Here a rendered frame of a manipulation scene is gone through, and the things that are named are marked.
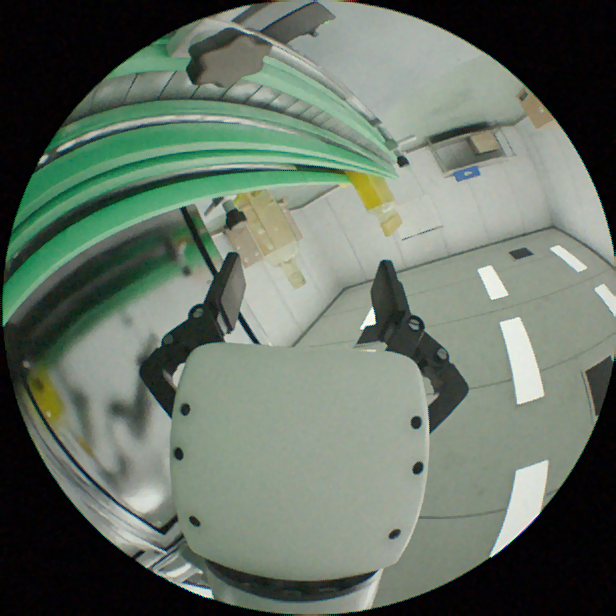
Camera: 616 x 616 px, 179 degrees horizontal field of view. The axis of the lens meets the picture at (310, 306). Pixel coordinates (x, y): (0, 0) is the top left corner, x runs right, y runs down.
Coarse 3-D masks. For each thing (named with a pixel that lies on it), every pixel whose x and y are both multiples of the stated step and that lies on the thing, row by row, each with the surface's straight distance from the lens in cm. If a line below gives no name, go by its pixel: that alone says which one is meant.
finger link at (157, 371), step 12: (156, 348) 12; (156, 360) 12; (168, 360) 12; (180, 360) 12; (144, 372) 12; (156, 372) 12; (168, 372) 12; (156, 384) 12; (168, 384) 11; (156, 396) 11; (168, 396) 11; (168, 408) 11
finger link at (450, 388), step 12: (432, 372) 12; (444, 372) 12; (456, 372) 12; (432, 384) 12; (444, 384) 11; (456, 384) 12; (444, 396) 11; (456, 396) 12; (432, 408) 11; (444, 408) 11; (432, 420) 11
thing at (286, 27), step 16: (288, 0) 28; (304, 0) 29; (240, 16) 29; (256, 16) 27; (272, 16) 28; (288, 16) 29; (304, 16) 30; (320, 16) 31; (272, 32) 29; (288, 32) 30; (304, 32) 31
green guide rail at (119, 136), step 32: (64, 128) 22; (96, 128) 20; (128, 128) 19; (160, 128) 19; (192, 128) 20; (224, 128) 22; (256, 128) 25; (288, 128) 32; (320, 128) 43; (64, 160) 17; (96, 160) 16; (128, 160) 16; (352, 160) 47; (32, 192) 17
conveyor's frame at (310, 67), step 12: (276, 48) 25; (288, 60) 27; (300, 60) 28; (312, 60) 39; (312, 72) 31; (324, 72) 32; (324, 84) 34; (336, 84) 36; (348, 96) 40; (360, 108) 46
